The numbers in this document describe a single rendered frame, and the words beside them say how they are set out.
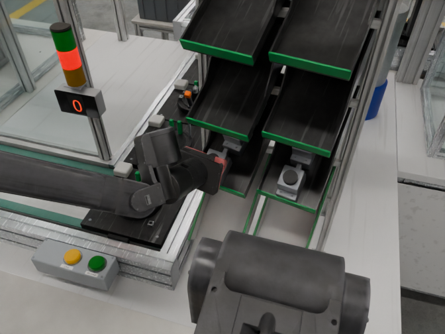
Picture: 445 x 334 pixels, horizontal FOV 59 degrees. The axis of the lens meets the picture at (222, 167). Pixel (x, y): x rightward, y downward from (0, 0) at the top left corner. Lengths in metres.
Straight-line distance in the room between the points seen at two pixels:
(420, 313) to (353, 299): 1.99
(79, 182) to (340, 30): 0.47
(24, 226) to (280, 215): 0.70
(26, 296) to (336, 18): 1.00
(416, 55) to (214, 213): 1.24
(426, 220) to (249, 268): 1.48
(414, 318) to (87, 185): 1.85
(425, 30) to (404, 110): 0.33
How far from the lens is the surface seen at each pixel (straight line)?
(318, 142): 0.75
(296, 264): 0.25
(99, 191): 0.62
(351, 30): 0.70
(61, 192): 0.62
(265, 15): 0.71
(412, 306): 2.24
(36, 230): 1.20
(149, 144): 0.66
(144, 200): 0.64
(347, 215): 1.31
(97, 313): 1.12
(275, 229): 0.99
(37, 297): 1.20
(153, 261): 1.05
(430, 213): 1.67
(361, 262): 1.21
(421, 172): 1.54
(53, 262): 1.12
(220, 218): 1.01
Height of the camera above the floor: 1.83
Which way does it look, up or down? 44 degrees down
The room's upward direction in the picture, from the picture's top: straight up
